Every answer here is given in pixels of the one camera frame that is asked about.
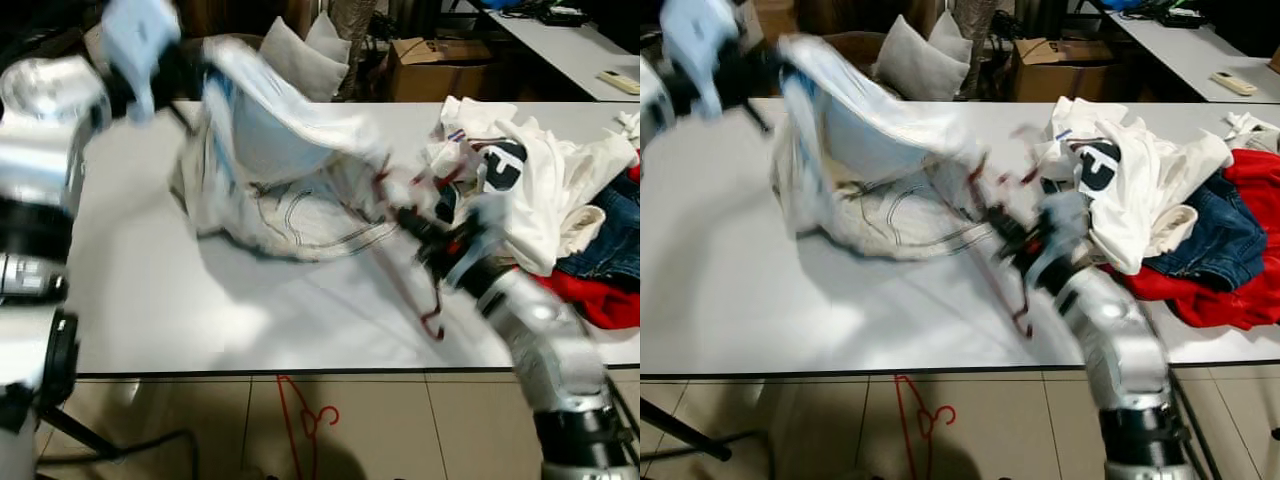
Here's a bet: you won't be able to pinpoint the open cardboard box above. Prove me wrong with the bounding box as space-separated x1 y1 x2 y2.
385 38 516 103
1010 38 1136 103

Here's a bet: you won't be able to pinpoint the patterned curtain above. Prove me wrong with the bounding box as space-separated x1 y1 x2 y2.
950 0 1001 46
330 0 381 101

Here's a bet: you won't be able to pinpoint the white shirt with bluish lining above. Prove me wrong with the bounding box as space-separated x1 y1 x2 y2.
178 38 396 196
772 35 986 196

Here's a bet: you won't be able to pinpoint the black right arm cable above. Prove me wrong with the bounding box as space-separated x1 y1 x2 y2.
600 378 641 473
1165 368 1223 480

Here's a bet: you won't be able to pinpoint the black device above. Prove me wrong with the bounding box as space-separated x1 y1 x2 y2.
1150 5 1211 29
535 5 591 29

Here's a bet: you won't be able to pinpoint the large grey pillow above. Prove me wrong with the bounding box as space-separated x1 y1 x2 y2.
258 18 347 103
872 15 963 101

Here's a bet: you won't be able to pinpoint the small grey pillow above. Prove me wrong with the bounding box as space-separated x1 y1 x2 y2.
305 10 353 67
925 10 971 63

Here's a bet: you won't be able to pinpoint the red garment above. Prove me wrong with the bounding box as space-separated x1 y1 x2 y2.
530 150 641 331
1105 148 1280 331

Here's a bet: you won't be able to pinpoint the white shirt with black logo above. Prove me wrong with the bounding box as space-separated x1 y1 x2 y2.
1040 97 1236 277
425 95 637 278

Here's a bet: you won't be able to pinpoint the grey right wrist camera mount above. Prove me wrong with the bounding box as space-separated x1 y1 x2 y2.
452 195 507 291
1035 190 1093 291

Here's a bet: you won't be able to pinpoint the cream garment with stitching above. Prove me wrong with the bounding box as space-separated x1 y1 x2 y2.
785 150 993 263
180 150 401 263

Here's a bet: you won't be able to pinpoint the blue jeans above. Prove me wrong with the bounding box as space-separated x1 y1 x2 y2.
1140 170 1269 293
555 170 641 283

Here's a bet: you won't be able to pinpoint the white desk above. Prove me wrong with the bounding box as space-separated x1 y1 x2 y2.
1105 10 1280 106
490 8 641 103

